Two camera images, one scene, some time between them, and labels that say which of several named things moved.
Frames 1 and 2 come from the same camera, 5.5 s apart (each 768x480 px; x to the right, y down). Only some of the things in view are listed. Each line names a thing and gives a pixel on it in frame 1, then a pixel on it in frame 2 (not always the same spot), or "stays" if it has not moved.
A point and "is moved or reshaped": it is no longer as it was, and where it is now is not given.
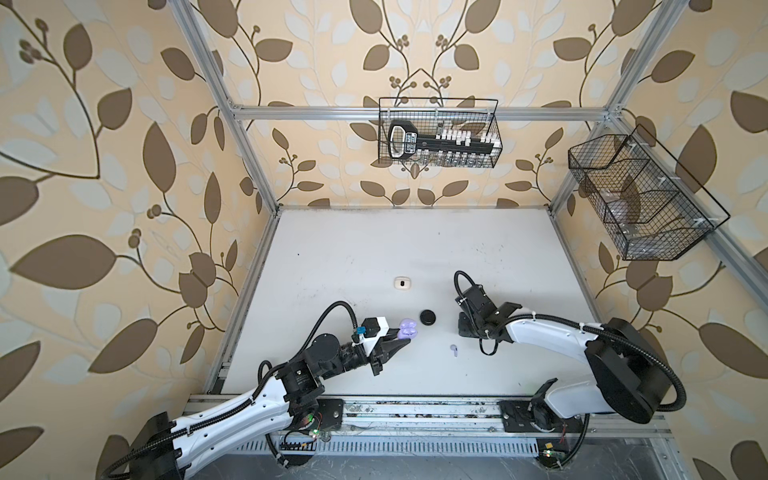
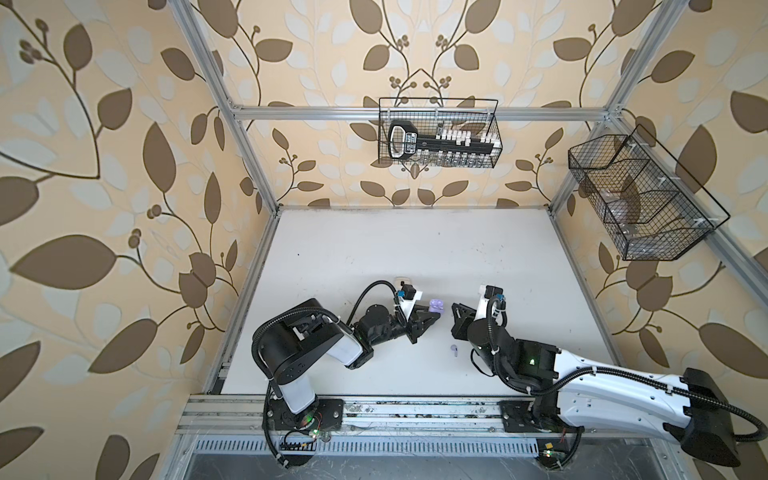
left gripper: x=385 y=353 -> x=415 y=324
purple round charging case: x=407 y=329 is moved or reshaped
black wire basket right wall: x=651 y=208 stays
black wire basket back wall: x=432 y=115 stays
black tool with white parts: x=404 y=141 stays
